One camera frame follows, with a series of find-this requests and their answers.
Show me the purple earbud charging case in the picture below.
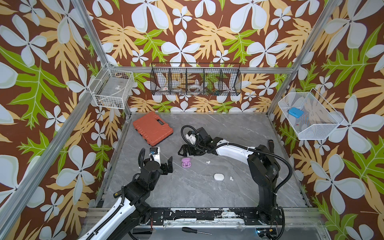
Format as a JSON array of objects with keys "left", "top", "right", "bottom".
[{"left": 182, "top": 158, "right": 192, "bottom": 169}]

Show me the white earbud charging case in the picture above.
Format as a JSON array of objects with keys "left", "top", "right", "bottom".
[{"left": 214, "top": 173, "right": 225, "bottom": 182}]

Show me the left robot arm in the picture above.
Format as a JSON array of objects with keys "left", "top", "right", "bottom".
[{"left": 79, "top": 147, "right": 173, "bottom": 240}]

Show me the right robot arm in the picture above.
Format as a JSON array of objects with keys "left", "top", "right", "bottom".
[{"left": 178, "top": 125, "right": 293, "bottom": 225}]

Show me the red plastic tool case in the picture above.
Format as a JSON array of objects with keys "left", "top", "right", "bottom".
[{"left": 133, "top": 112, "right": 174, "bottom": 147}]

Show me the blue small box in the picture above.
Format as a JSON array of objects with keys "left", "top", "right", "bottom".
[{"left": 288, "top": 108, "right": 304, "bottom": 119}]

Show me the white mesh basket right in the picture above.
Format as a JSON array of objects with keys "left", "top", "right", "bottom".
[{"left": 278, "top": 89, "right": 344, "bottom": 141}]

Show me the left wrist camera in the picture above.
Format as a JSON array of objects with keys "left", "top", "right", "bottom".
[{"left": 150, "top": 147, "right": 161, "bottom": 164}]

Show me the black screwdriver on front rail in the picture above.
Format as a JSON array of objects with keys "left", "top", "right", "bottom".
[{"left": 182, "top": 227, "right": 212, "bottom": 236}]

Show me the black handled screwdriver on table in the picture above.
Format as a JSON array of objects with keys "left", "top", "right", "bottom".
[{"left": 268, "top": 140, "right": 275, "bottom": 153}]

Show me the black wire basket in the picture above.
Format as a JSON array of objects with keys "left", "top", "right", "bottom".
[{"left": 150, "top": 62, "right": 242, "bottom": 96}]

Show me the white wire basket left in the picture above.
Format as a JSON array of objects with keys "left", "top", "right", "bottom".
[{"left": 90, "top": 68, "right": 135, "bottom": 110}]

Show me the aluminium frame post left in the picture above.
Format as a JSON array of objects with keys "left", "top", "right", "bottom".
[{"left": 71, "top": 1, "right": 132, "bottom": 119}]

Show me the aluminium frame post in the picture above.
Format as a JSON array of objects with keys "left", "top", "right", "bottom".
[
  {"left": 71, "top": 1, "right": 132, "bottom": 119},
  {"left": 267, "top": 0, "right": 340, "bottom": 117}
]

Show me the aluminium frame post right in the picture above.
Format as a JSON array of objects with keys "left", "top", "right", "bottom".
[{"left": 267, "top": 0, "right": 340, "bottom": 117}]

